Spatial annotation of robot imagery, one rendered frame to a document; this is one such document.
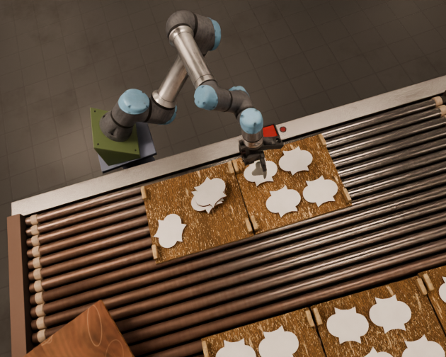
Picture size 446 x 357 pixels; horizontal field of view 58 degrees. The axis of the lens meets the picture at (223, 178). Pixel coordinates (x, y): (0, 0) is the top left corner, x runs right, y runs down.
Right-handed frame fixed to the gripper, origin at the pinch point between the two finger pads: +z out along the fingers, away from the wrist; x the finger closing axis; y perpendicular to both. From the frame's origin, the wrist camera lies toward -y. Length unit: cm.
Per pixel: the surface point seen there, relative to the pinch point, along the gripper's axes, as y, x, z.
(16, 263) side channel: 108, 4, 8
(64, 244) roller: 89, 2, 11
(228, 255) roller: 24.3, 29.3, 10.7
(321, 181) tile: -21.7, 13.4, 7.9
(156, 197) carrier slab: 45.7, -4.4, 9.1
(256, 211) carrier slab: 7.6, 16.2, 9.0
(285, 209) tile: -3.6, 19.8, 7.9
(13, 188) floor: 159, -93, 103
